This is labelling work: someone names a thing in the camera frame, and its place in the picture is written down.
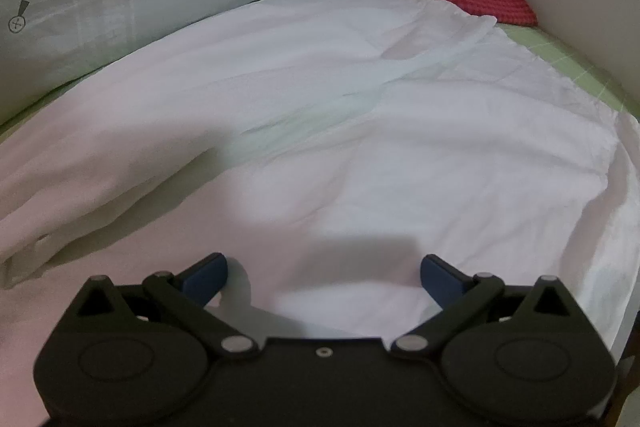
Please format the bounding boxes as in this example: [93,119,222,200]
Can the white garment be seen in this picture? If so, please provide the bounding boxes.
[0,0,640,360]

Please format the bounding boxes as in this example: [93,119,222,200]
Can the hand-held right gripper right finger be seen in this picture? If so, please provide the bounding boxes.
[390,253,581,354]

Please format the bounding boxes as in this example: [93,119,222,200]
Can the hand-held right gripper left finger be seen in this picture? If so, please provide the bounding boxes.
[72,252,261,355]

